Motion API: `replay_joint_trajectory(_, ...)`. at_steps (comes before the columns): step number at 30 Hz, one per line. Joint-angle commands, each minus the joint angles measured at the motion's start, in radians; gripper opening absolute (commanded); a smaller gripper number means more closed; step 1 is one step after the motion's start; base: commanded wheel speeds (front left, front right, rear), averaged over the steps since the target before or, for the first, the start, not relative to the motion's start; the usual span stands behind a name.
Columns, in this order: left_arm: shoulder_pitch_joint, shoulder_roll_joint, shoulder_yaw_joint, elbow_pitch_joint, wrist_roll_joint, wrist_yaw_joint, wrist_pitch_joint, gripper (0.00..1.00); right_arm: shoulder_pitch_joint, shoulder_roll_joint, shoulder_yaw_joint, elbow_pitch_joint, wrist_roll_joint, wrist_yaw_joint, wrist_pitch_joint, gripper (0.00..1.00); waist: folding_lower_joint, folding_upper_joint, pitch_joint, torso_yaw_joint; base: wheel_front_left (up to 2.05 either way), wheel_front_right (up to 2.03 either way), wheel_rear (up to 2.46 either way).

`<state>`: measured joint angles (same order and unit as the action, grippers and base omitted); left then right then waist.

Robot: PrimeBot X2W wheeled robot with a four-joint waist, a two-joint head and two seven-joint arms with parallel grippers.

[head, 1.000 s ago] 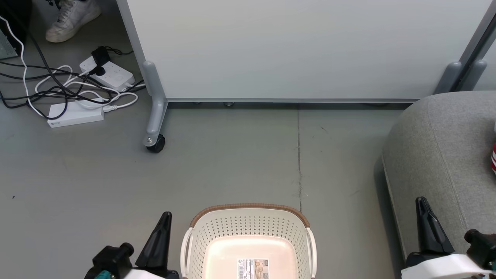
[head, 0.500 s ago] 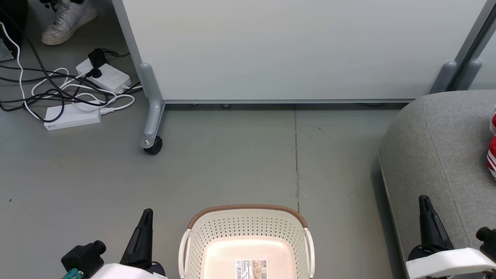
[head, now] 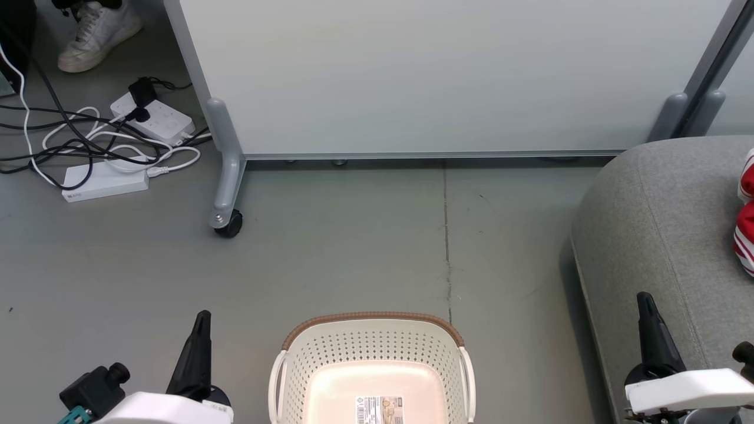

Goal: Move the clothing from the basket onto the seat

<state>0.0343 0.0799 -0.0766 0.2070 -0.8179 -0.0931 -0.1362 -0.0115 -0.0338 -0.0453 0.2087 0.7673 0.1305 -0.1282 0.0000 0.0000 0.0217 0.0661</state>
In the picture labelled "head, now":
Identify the cream perforated laundry basket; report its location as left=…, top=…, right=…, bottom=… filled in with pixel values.
left=268, top=312, right=476, bottom=424

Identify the white partition panel grey frame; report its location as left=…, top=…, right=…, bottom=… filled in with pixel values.
left=164, top=0, right=737, bottom=229

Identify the thin white cable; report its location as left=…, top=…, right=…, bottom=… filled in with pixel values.
left=0, top=44, right=59, bottom=189

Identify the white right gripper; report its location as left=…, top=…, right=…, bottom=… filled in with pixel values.
left=624, top=291, right=754, bottom=416

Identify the thick white coiled cable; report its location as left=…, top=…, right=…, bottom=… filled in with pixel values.
left=42, top=106, right=201, bottom=177

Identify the white long power brick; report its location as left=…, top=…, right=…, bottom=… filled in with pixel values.
left=62, top=160, right=150, bottom=203

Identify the white sneaker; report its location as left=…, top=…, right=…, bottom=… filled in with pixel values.
left=58, top=0, right=143, bottom=74

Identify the partition panel with grey post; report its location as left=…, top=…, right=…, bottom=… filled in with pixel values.
left=648, top=0, right=754, bottom=142

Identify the printed paper label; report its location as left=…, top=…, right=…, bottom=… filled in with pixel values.
left=355, top=396, right=405, bottom=424

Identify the black plug adapter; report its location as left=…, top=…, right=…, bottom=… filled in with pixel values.
left=128, top=78, right=157, bottom=107

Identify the dark computer case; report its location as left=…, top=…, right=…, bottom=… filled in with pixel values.
left=0, top=0, right=36, bottom=98

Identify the black trouser leg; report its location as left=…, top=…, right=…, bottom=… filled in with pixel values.
left=52, top=0, right=124, bottom=15

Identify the grey fabric sofa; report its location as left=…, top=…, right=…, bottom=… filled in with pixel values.
left=570, top=135, right=754, bottom=424

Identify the black caster wheel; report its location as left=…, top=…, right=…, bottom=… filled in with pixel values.
left=213, top=210, right=243, bottom=239

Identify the red and white garment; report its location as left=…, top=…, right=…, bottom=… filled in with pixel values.
left=733, top=147, right=754, bottom=277

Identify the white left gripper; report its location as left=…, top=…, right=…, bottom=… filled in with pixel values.
left=97, top=310, right=234, bottom=424

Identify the white square power strip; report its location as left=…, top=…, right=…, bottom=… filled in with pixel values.
left=110, top=91, right=195, bottom=145

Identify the black floor cable bundle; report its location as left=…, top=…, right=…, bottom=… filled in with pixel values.
left=0, top=41, right=211, bottom=189

